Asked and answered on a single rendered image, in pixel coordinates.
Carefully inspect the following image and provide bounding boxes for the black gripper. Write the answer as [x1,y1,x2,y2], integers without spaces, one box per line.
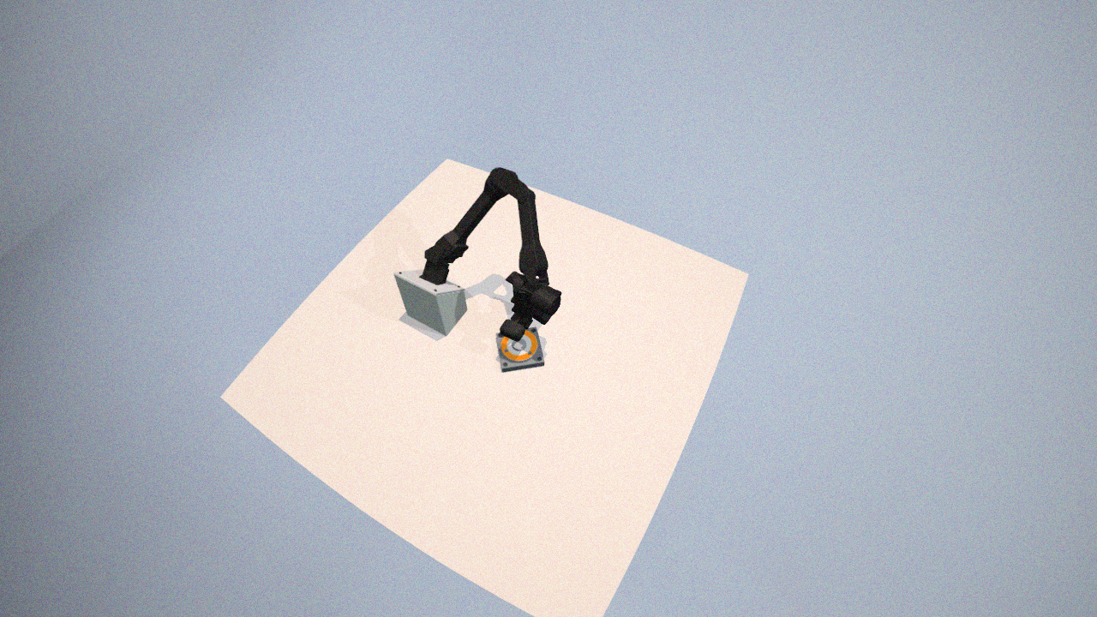
[499,298,533,343]

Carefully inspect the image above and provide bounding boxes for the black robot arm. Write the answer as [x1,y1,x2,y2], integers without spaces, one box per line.
[420,167,562,325]

